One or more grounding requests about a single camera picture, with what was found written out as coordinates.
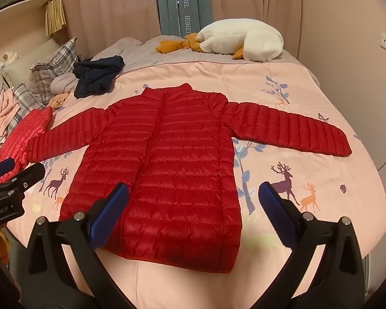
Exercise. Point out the large plaid pillow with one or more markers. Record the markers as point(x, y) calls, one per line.
point(56, 61)

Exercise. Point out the navy blue jacket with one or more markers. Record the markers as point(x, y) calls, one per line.
point(96, 75)

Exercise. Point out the grey folded cloth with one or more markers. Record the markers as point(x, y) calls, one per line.
point(62, 83)

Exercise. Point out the pink deer printed blanket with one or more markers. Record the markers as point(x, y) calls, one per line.
point(308, 167)

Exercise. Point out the red down jacket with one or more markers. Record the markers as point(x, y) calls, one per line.
point(180, 167)

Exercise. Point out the blue-grey curtain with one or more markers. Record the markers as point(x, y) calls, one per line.
point(183, 3)

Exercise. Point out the pink garment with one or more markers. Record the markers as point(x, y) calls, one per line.
point(3, 116)

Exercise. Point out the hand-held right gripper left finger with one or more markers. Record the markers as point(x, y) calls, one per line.
point(111, 212)

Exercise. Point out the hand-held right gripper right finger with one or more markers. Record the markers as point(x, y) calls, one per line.
point(271, 209)

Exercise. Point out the coral pink down jacket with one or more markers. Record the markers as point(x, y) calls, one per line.
point(22, 132)

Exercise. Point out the small white plush toys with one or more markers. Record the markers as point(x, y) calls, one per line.
point(0, 64)

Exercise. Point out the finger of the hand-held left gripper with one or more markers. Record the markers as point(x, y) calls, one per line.
point(0, 166)
point(29, 174)

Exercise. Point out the small orange doll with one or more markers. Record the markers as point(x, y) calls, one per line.
point(58, 99)

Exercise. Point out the white goose plush toy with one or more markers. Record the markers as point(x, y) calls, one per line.
point(244, 38)

